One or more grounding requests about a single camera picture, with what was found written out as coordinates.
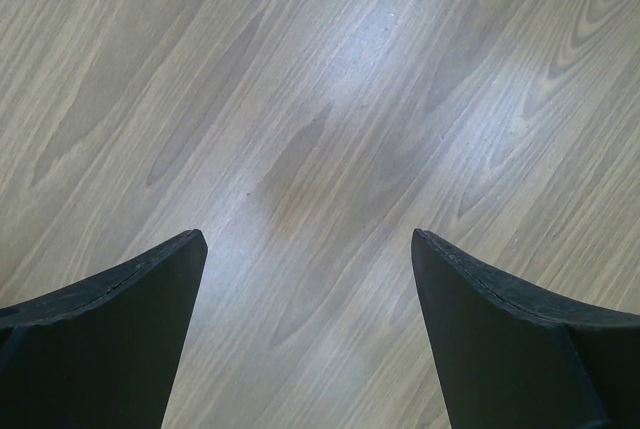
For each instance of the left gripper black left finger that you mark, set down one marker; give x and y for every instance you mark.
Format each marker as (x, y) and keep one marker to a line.
(102, 352)

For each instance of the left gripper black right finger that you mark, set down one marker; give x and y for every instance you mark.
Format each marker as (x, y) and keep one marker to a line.
(510, 354)

